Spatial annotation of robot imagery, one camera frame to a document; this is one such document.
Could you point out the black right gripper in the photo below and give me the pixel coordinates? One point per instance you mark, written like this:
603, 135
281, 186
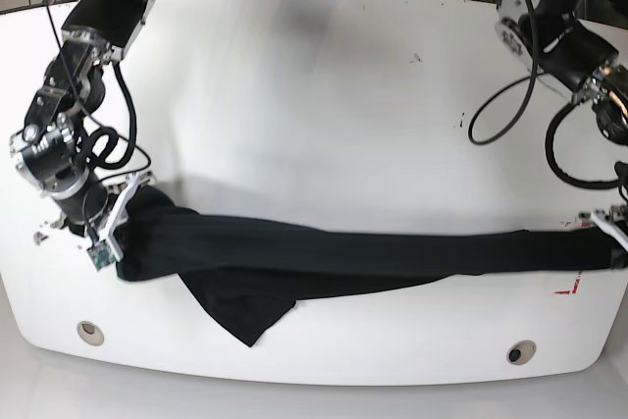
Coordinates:
80, 201

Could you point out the black T-shirt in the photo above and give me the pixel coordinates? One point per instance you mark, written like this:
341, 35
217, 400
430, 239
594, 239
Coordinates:
248, 273

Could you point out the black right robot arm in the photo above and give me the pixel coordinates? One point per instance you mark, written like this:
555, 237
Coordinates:
53, 150

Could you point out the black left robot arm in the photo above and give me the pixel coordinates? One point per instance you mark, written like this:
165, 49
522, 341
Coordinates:
548, 38

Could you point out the red tape rectangle marker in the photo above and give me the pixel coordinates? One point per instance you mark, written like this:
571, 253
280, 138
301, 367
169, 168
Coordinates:
573, 289

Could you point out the left table grommet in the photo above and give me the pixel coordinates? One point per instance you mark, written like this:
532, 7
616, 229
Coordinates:
90, 333

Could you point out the table grommet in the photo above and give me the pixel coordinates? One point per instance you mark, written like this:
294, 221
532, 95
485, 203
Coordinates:
521, 353
90, 333

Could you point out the right table grommet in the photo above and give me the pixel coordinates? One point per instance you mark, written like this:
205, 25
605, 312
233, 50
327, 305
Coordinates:
521, 353

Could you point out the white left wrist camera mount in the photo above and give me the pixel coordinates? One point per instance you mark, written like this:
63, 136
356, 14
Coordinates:
608, 222

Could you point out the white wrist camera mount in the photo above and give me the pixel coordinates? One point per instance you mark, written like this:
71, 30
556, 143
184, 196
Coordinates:
106, 247
608, 222

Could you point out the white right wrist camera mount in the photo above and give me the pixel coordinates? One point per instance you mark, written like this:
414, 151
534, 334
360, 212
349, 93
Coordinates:
106, 247

